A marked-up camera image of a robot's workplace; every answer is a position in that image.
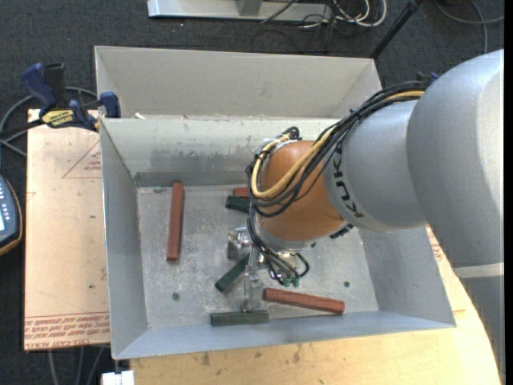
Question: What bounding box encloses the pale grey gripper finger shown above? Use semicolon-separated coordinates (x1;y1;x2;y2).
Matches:
240;265;252;312
250;269;261;310

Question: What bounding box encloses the dark green flat block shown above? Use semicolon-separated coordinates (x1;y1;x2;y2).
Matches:
224;195;252;216
209;310;270;328
214;252;252;294

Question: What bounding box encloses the grey metal bin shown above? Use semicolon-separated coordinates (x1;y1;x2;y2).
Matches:
94;45;457;360

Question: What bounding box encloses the brown cardboard board, red print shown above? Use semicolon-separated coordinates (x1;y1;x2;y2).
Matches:
23;108;468;352

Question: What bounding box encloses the black cylinder on white bracket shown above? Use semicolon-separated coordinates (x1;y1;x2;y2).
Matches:
329;224;354;240

